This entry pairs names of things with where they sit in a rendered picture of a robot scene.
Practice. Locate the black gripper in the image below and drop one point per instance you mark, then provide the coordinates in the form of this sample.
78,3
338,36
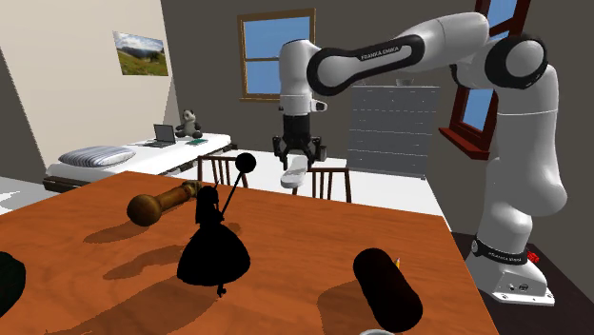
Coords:
296,130

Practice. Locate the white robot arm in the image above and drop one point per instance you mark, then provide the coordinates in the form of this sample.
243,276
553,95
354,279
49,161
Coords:
524,153

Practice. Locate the white oblong object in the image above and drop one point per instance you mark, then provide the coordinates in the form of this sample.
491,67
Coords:
294,175

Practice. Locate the brown wooden chair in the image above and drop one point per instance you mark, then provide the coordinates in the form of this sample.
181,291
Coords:
222,168
330,183

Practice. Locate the brown wooden table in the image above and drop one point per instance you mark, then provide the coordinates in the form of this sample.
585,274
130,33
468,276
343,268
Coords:
297,241

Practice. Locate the grey chest of drawers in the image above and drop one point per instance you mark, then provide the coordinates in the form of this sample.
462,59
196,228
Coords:
392,130

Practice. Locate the light wood framed window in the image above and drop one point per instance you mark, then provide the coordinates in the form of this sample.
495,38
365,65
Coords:
264,55

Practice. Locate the black doll figure with staff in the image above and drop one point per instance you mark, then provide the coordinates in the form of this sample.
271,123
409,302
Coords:
212,255

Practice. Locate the yellow pencil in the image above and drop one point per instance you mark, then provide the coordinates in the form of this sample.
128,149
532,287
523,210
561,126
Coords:
397,263

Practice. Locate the brown wooden pestle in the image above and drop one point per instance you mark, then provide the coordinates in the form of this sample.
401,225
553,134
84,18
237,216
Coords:
153,206

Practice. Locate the white bed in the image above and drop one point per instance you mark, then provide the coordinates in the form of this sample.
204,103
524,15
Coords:
139,160

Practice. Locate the black cylinder case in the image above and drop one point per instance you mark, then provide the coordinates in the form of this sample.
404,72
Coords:
387,290

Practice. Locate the red framed window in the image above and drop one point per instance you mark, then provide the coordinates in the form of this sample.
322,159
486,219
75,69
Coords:
475,116

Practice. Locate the grey round object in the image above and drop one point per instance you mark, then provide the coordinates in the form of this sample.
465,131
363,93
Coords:
377,332

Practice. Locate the dark robot stand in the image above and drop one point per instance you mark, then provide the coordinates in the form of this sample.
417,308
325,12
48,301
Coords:
557,318

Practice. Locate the dark rounded object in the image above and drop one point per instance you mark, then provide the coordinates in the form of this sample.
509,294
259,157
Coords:
10,283

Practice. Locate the landscape wall picture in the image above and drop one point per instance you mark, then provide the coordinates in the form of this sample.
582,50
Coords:
140,53

